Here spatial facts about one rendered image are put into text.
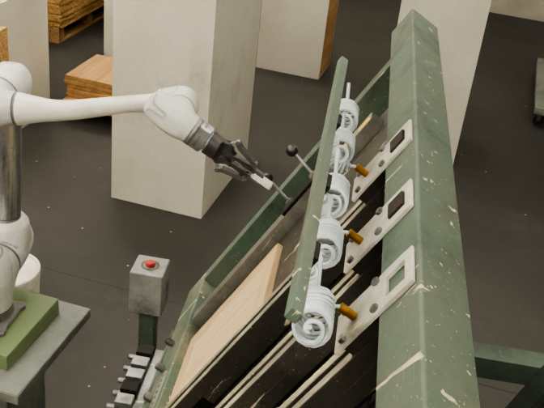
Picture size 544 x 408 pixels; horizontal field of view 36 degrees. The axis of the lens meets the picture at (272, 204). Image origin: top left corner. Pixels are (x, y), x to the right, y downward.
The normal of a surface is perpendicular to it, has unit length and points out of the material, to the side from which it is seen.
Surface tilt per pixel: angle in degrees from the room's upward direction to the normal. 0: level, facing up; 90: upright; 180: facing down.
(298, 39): 90
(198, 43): 90
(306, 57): 90
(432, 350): 30
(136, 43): 90
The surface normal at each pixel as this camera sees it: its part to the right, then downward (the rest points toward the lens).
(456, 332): 0.58, -0.67
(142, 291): -0.14, 0.48
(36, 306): 0.11, -0.85
